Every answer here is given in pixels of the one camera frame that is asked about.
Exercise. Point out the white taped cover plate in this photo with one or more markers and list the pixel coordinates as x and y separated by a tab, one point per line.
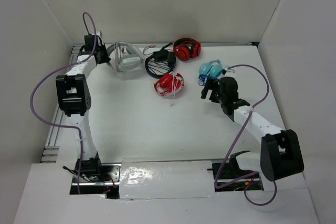
166	180

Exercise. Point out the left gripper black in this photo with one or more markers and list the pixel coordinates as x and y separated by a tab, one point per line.
106	58

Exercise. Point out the black headset with cable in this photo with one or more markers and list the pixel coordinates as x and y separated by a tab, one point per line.
160	62

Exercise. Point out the red black headphones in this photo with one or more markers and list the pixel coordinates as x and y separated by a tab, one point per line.
187	48

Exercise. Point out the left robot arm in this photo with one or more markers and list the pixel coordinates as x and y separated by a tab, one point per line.
75	101

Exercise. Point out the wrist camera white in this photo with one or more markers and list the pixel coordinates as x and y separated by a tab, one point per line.
99	35
227	71

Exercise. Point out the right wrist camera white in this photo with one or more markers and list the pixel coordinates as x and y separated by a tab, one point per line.
227	71

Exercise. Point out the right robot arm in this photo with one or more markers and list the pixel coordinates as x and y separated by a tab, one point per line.
279	155

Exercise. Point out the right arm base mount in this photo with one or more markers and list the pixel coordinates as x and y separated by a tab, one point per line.
231	171

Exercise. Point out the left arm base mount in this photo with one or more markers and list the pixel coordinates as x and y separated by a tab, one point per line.
106	184

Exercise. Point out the aluminium frame rail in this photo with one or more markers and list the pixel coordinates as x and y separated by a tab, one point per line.
129	120

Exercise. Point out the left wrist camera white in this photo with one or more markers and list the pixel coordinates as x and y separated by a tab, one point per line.
99	35

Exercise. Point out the white grey headphones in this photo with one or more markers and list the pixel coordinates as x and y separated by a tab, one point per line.
124	56

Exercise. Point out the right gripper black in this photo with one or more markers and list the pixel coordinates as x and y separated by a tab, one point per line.
211	84

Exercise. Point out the red white headphones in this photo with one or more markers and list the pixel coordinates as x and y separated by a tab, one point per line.
169	85

